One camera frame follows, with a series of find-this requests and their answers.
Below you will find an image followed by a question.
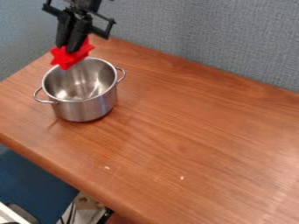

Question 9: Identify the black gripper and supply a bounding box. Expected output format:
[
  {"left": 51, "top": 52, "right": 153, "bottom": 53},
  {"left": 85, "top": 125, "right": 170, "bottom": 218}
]
[{"left": 42, "top": 0, "right": 117, "bottom": 53}]

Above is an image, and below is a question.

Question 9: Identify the red rectangular block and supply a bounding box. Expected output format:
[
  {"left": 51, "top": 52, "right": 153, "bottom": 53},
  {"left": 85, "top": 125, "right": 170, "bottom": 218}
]
[{"left": 51, "top": 38, "right": 95, "bottom": 70}]

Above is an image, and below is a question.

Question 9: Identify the stainless steel pot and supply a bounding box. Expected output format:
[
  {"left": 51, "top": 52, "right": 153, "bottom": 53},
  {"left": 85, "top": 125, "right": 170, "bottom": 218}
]
[{"left": 33, "top": 57, "right": 127, "bottom": 123}]

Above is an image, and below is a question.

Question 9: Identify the white object at corner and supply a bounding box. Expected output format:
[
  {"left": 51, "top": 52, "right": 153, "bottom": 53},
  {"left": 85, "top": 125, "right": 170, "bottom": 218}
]
[{"left": 0, "top": 202, "right": 31, "bottom": 224}]

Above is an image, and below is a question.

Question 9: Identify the metal table leg bracket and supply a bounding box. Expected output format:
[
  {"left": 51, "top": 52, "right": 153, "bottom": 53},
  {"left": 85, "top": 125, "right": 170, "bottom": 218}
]
[{"left": 57, "top": 192, "right": 114, "bottom": 224}]

